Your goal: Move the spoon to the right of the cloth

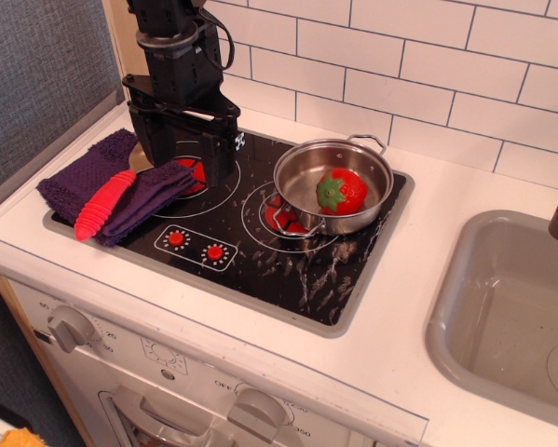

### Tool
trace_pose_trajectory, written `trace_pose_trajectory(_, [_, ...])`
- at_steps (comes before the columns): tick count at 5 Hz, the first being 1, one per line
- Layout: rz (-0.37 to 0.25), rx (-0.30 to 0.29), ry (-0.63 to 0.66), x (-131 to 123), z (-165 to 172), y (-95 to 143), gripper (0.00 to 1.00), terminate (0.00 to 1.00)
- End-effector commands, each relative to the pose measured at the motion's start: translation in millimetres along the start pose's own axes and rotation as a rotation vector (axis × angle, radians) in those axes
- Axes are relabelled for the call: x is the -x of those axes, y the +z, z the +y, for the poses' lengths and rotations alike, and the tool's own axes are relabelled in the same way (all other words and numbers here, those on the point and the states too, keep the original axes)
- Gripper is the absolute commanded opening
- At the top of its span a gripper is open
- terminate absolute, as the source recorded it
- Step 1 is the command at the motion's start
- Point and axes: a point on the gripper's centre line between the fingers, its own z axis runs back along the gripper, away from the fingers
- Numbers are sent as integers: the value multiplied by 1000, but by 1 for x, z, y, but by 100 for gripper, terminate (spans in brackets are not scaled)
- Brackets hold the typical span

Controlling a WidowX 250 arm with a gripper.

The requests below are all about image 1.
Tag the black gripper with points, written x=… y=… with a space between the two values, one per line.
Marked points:
x=183 y=89

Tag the spoon with red handle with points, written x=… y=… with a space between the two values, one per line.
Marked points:
x=99 y=208

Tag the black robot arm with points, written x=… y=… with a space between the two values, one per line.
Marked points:
x=178 y=24

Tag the purple knitted cloth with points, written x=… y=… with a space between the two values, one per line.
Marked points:
x=72 y=187

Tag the black toy stovetop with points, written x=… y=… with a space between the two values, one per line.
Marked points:
x=315 y=283

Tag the right red stove knob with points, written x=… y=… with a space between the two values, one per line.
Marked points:
x=215 y=253

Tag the silver metal pot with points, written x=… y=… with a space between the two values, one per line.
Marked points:
x=298 y=171

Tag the red toy strawberry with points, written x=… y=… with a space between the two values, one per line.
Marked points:
x=341 y=192

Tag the left grey oven dial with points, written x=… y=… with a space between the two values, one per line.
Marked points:
x=70 y=328

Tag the grey oven dial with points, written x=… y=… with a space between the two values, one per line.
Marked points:
x=70 y=328
x=258 y=414

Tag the white toy oven front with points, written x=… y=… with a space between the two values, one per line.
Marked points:
x=127 y=389

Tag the right grey oven dial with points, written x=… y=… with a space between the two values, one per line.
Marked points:
x=258 y=414

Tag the yellow object at corner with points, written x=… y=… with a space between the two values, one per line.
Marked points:
x=21 y=437

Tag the grey sink basin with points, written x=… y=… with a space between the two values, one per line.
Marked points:
x=494 y=328

